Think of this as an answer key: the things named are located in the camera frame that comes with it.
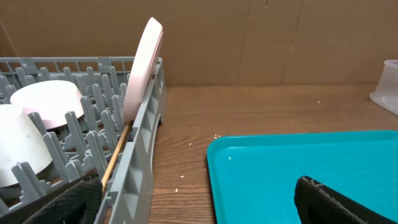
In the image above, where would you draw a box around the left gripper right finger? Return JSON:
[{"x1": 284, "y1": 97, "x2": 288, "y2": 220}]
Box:
[{"x1": 294, "y1": 176, "x2": 397, "y2": 224}]

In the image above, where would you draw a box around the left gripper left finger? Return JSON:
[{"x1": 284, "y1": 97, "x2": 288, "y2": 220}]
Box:
[{"x1": 1, "y1": 176, "x2": 103, "y2": 224}]

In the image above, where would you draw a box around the wooden chopstick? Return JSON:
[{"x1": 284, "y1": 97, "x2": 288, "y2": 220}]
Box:
[{"x1": 101, "y1": 121, "x2": 132, "y2": 193}]

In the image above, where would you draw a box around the white cup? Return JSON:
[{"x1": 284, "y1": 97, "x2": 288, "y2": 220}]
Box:
[{"x1": 1, "y1": 104, "x2": 52, "y2": 187}]

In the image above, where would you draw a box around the small white bowl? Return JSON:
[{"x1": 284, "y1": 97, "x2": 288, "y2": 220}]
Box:
[{"x1": 10, "y1": 80, "x2": 84, "y2": 129}]

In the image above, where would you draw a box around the large white plate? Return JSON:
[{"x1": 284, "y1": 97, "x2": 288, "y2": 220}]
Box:
[{"x1": 123, "y1": 17, "x2": 164, "y2": 121}]

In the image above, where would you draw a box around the clear plastic waste bin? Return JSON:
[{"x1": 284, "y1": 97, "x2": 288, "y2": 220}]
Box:
[{"x1": 369, "y1": 60, "x2": 398, "y2": 114}]

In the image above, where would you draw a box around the grey plastic dish rack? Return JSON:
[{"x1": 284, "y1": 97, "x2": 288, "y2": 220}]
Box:
[{"x1": 1, "y1": 60, "x2": 167, "y2": 223}]

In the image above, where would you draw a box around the teal serving tray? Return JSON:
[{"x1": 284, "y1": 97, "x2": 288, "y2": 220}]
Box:
[{"x1": 206, "y1": 130, "x2": 397, "y2": 223}]

